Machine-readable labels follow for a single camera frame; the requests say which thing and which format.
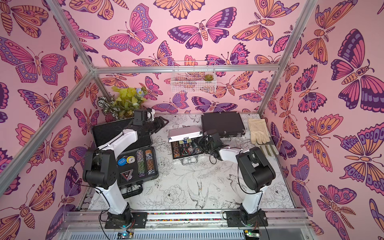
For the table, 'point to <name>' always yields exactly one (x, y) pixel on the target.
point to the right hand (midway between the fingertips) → (195, 139)
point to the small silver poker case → (184, 147)
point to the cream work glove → (260, 136)
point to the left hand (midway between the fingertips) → (169, 121)
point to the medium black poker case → (228, 123)
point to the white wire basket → (193, 82)
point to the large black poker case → (136, 164)
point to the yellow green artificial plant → (129, 99)
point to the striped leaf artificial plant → (107, 105)
